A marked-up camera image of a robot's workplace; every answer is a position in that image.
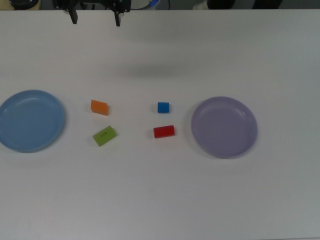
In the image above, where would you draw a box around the green block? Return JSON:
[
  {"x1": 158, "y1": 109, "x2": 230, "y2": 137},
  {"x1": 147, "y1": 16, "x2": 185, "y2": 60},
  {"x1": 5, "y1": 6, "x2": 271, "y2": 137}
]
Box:
[{"x1": 92, "y1": 125, "x2": 118, "y2": 148}]

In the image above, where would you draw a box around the blue block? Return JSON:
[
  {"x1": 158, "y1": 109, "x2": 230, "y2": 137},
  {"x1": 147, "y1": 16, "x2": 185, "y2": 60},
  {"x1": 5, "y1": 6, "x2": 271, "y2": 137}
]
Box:
[{"x1": 157, "y1": 101, "x2": 171, "y2": 114}]

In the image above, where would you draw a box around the purple plate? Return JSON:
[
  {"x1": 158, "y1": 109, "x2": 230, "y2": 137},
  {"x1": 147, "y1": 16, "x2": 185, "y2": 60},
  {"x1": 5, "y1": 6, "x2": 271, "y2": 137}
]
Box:
[{"x1": 190, "y1": 96, "x2": 259, "y2": 159}]

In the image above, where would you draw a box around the blue plate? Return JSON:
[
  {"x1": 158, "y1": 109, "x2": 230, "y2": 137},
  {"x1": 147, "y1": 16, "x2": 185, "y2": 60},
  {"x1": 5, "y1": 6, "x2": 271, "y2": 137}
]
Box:
[{"x1": 0, "y1": 89, "x2": 66, "y2": 154}]

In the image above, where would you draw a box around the orange block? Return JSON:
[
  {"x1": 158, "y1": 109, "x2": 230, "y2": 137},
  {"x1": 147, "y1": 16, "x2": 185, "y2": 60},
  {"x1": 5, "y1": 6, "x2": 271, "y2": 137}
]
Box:
[{"x1": 90, "y1": 99, "x2": 110, "y2": 117}]

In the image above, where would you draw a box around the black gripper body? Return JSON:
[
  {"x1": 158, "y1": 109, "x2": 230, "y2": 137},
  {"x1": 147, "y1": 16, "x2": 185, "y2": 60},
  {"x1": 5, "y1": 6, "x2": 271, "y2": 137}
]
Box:
[{"x1": 52, "y1": 0, "x2": 132, "y2": 14}]

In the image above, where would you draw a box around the black round object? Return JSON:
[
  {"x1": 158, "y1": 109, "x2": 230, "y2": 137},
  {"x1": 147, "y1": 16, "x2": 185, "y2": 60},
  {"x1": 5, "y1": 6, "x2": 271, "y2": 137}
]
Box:
[{"x1": 9, "y1": 0, "x2": 39, "y2": 10}]

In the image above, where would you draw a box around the red cylinder block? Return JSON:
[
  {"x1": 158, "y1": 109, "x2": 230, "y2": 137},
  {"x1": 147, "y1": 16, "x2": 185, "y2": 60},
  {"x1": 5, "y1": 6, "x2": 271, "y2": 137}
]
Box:
[{"x1": 153, "y1": 125, "x2": 176, "y2": 139}]

